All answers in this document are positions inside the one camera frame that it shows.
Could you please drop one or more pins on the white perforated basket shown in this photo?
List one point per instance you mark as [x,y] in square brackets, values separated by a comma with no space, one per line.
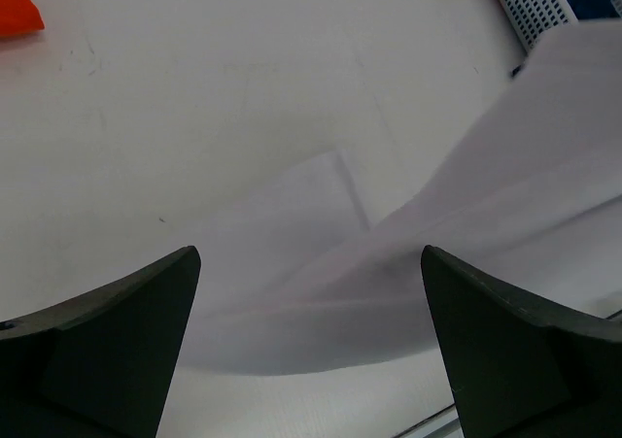
[531,18]

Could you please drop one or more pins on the white t shirt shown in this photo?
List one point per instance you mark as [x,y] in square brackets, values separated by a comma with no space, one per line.
[532,195]

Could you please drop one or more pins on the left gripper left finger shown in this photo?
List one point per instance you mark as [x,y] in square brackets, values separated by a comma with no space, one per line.
[99,364]

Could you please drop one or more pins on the folded orange t shirt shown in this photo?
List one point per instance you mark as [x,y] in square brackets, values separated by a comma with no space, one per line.
[18,18]

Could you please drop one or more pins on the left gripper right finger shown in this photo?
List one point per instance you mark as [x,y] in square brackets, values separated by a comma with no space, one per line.
[518,364]

